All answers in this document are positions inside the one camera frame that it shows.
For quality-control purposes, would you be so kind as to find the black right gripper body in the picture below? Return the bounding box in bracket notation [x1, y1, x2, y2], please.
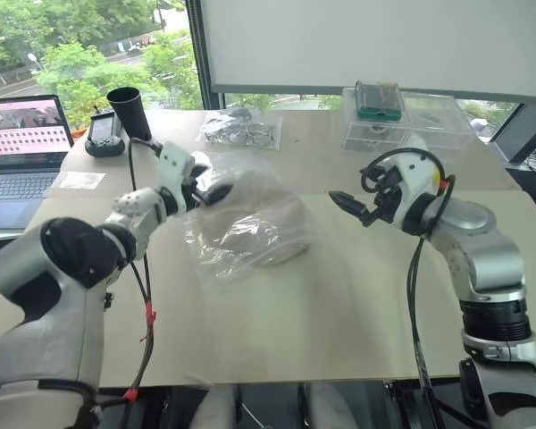
[372, 165, 406, 225]

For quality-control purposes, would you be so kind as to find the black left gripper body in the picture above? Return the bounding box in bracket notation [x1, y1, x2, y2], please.
[180, 173, 207, 212]

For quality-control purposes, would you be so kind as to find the large clear plastic bag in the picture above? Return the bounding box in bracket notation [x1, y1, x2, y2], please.
[181, 150, 314, 283]

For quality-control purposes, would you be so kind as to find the beige cap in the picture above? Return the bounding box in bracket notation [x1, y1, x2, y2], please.
[199, 172, 313, 270]

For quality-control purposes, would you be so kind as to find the small bag of metal rings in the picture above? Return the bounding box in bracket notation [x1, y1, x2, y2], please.
[197, 107, 284, 153]

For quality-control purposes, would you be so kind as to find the small flat clear bag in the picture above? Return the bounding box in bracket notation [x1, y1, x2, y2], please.
[56, 171, 107, 191]

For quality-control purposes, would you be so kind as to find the clear acrylic drawer box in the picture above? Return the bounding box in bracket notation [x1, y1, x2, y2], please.
[339, 86, 473, 156]

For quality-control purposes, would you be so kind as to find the black plastic cup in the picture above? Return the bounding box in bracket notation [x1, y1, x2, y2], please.
[105, 87, 154, 142]

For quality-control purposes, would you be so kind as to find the green and clear small case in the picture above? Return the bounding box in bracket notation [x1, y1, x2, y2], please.
[354, 80, 405, 122]

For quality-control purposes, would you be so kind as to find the black handheld controller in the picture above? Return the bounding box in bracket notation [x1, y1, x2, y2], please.
[84, 108, 127, 159]

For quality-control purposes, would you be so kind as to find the black side desk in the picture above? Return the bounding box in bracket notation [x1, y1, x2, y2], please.
[503, 161, 536, 227]

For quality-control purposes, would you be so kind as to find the white roller blind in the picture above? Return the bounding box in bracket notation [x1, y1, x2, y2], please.
[199, 0, 536, 100]

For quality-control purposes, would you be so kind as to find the open laptop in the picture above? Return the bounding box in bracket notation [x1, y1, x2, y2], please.
[0, 94, 76, 231]

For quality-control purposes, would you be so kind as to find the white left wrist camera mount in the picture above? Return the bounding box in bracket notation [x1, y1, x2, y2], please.
[153, 141, 198, 212]

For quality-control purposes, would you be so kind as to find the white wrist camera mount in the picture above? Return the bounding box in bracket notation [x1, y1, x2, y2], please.
[391, 149, 447, 234]
[153, 141, 198, 212]

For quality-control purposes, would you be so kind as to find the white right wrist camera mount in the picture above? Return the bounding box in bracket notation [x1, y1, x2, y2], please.
[391, 149, 447, 234]

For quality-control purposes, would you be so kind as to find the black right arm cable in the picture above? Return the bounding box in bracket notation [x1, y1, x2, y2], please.
[359, 147, 456, 403]

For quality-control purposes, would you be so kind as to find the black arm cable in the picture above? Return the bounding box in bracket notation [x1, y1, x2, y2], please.
[359, 147, 456, 403]
[121, 137, 164, 406]

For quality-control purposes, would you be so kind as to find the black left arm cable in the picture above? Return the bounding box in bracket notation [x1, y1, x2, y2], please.
[121, 137, 164, 406]

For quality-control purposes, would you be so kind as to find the dark window frame post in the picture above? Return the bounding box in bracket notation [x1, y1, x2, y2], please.
[187, 0, 214, 111]

